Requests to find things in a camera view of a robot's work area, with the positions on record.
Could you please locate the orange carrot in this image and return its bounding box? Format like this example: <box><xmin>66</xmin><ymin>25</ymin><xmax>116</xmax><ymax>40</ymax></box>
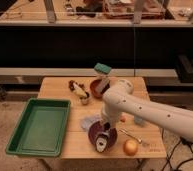
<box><xmin>120</xmin><ymin>115</ymin><xmax>126</xmax><ymax>123</ymax></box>

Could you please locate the purple plastic bowl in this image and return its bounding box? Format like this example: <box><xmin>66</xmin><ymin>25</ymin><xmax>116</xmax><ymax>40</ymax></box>
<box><xmin>88</xmin><ymin>121</ymin><xmax>117</xmax><ymax>150</ymax></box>

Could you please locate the metal spoon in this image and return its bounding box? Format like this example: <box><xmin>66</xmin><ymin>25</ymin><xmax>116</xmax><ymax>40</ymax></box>
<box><xmin>119</xmin><ymin>129</ymin><xmax>149</xmax><ymax>146</ymax></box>

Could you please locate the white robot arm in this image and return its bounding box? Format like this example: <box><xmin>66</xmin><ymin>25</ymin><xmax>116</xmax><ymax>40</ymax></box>
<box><xmin>101</xmin><ymin>79</ymin><xmax>193</xmax><ymax>142</ymax></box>

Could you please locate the brown white stuffed toy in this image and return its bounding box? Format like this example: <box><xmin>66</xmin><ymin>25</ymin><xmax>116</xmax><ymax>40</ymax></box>
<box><xmin>69</xmin><ymin>80</ymin><xmax>90</xmax><ymax>105</ymax></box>

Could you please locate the green topped white sponge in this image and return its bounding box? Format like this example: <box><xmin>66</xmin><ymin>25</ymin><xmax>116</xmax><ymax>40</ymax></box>
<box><xmin>94</xmin><ymin>63</ymin><xmax>111</xmax><ymax>93</ymax></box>

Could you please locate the yellow orange fruit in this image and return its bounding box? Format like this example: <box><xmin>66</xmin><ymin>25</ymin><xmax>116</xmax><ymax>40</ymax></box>
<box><xmin>123</xmin><ymin>140</ymin><xmax>138</xmax><ymax>156</ymax></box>

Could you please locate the light blue plastic cup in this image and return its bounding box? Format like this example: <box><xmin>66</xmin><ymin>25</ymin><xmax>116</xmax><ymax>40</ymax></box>
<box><xmin>134</xmin><ymin>116</ymin><xmax>145</xmax><ymax>127</ymax></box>

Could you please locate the green plastic tray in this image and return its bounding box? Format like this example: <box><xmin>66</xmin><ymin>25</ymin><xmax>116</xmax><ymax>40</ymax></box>
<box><xmin>6</xmin><ymin>98</ymin><xmax>71</xmax><ymax>157</ymax></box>

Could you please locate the wooden table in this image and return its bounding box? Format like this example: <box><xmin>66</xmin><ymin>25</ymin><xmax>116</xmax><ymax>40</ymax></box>
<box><xmin>38</xmin><ymin>77</ymin><xmax>166</xmax><ymax>159</ymax></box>

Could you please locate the brown red bowl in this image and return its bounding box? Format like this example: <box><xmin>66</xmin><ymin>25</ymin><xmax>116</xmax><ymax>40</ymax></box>
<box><xmin>89</xmin><ymin>78</ymin><xmax>111</xmax><ymax>99</ymax></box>

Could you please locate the black handled dish brush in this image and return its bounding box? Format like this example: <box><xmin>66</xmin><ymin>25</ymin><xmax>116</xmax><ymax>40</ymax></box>
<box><xmin>95</xmin><ymin>123</ymin><xmax>110</xmax><ymax>153</ymax></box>

